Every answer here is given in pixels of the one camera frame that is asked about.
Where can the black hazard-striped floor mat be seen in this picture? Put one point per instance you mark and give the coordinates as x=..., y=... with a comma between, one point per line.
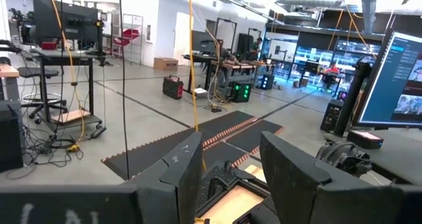
x=158, y=155
x=250, y=138

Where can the large black monitor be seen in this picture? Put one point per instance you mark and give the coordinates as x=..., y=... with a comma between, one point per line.
x=66, y=19

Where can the black stand pole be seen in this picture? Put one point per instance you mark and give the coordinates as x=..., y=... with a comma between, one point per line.
x=352, y=95

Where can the cardboard box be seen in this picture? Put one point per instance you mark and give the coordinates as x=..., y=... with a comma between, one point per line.
x=165, y=64

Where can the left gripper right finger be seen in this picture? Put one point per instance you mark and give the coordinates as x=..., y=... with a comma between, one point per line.
x=329, y=204

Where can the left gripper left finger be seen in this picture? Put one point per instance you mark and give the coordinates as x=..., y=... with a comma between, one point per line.
x=99, y=204

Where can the black desk monitor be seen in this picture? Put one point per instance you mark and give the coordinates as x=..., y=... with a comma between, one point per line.
x=202, y=42

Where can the black computer green lights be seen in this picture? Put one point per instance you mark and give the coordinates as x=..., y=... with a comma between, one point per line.
x=240, y=92

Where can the grey ceiling pipe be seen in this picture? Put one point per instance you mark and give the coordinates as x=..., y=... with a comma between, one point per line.
x=369, y=6

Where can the black desk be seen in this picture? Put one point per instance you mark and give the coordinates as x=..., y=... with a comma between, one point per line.
x=198, y=56

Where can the black computer tower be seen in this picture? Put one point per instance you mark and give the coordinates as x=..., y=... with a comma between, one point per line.
x=331, y=115
x=10, y=135

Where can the computer monitor blue screen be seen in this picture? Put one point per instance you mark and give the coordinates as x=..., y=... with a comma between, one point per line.
x=395, y=85

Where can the wooden-top table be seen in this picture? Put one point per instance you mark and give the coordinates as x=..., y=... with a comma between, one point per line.
x=7, y=72

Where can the black and red case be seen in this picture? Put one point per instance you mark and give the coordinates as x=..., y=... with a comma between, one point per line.
x=173, y=87

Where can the wooden-top workbench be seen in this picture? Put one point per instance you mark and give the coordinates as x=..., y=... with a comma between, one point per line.
x=237, y=66

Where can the black office chair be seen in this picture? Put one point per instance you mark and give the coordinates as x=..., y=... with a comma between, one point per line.
x=38, y=73

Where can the black computer blue lights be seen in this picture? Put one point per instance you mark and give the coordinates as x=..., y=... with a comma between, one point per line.
x=266, y=81

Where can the small black pink-topped device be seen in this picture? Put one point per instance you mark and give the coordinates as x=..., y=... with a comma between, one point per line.
x=364, y=140

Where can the black rolling workstation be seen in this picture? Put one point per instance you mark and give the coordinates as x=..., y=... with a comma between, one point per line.
x=66, y=57

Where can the person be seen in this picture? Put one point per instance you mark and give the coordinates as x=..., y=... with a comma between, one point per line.
x=255, y=47
x=331, y=70

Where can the black metal table frame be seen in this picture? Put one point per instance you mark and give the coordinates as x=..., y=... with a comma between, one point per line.
x=249, y=184

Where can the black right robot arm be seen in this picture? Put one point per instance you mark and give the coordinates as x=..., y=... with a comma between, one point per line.
x=346, y=159

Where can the dark grey desk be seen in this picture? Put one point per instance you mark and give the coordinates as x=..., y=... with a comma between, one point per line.
x=402, y=158

